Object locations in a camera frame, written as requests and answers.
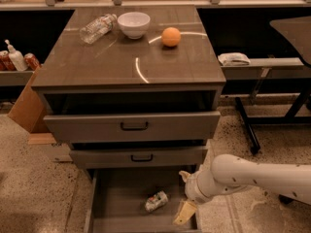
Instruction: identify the red soda can at edge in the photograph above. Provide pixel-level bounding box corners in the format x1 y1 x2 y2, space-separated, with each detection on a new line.
0 50 16 71

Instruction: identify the black chair base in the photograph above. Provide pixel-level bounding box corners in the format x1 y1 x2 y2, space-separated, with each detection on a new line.
278 195 293 205

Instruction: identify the bottom grey drawer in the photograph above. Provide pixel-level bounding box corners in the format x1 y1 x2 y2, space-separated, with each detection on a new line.
84 166 201 233

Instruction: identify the white ceramic bowl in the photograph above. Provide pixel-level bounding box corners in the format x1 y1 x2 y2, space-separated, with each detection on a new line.
118 12 151 39

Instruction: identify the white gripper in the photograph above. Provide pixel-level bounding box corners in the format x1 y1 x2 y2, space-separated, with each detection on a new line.
173 169 226 225

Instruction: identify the middle grey drawer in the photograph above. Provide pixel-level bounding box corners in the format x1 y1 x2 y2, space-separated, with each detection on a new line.
70 146 207 170

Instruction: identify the grey drawer cabinet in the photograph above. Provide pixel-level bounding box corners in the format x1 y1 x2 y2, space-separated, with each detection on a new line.
31 5 226 233

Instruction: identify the black table leg frame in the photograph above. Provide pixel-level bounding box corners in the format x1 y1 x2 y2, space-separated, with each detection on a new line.
234 87 311 156

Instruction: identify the grey drawer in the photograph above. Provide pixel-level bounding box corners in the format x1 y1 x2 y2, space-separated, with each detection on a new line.
70 146 207 170
44 111 220 143
84 166 201 233

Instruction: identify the white flat box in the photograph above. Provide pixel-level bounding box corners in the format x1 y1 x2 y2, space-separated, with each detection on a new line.
28 133 72 162

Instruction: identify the clear plastic water bottle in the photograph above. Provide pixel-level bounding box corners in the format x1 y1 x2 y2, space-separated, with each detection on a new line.
80 14 117 45

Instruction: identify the orange fruit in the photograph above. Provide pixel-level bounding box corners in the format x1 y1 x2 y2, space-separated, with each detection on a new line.
161 27 181 48

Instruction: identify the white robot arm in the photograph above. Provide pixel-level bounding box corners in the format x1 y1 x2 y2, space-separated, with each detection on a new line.
173 154 311 225

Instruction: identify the brown cardboard box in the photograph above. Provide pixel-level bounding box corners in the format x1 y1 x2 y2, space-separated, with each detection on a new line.
8 70 49 133

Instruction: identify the folded white cloth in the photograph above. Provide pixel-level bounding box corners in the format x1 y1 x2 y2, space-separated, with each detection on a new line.
218 52 251 66

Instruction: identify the grey side table top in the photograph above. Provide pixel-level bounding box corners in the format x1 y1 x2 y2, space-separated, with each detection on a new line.
270 16 311 66

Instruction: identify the top grey drawer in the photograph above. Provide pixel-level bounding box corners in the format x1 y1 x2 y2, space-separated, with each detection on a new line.
44 111 220 143

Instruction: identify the white pump bottle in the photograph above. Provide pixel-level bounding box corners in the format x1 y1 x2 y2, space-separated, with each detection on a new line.
5 40 28 71

